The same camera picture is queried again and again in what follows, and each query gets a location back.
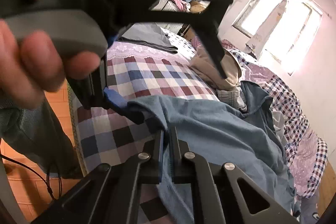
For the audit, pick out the cardboard boxes pile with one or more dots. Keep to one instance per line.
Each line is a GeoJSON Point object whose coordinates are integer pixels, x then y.
{"type": "Point", "coordinates": [189, 6]}

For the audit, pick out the checkered purple duvet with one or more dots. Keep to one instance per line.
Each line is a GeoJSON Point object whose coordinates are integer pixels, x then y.
{"type": "Point", "coordinates": [306, 153]}

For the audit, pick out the light blue elastic-cuff garment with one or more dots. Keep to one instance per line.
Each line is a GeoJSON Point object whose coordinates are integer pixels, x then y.
{"type": "Point", "coordinates": [235, 98]}

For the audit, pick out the plaid checkered bed sheet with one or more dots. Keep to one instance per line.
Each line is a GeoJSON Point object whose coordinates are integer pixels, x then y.
{"type": "Point", "coordinates": [103, 136]}

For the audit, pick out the white storage basket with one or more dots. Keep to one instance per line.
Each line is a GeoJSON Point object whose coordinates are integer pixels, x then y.
{"type": "Point", "coordinates": [168, 5]}

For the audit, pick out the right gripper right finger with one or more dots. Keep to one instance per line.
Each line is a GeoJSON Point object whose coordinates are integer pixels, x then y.
{"type": "Point", "coordinates": [222, 193]}

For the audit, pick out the teal blue shirt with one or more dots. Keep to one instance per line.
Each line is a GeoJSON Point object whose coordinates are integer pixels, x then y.
{"type": "Point", "coordinates": [221, 134]}

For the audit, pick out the folded dark grey garment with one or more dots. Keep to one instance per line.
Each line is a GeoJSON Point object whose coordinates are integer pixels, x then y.
{"type": "Point", "coordinates": [149, 35]}

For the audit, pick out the person left hand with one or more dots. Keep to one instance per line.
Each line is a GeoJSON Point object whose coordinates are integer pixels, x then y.
{"type": "Point", "coordinates": [33, 67]}

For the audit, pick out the wooden headboard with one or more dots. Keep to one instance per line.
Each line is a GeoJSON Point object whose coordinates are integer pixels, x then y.
{"type": "Point", "coordinates": [327, 189]}

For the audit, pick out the window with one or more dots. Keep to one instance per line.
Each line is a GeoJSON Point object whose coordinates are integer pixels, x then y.
{"type": "Point", "coordinates": [280, 32]}

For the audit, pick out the blue grey plush pillow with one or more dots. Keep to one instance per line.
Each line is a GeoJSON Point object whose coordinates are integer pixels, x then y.
{"type": "Point", "coordinates": [309, 209]}

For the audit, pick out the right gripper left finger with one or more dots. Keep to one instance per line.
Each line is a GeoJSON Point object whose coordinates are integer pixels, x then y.
{"type": "Point", "coordinates": [110, 194]}

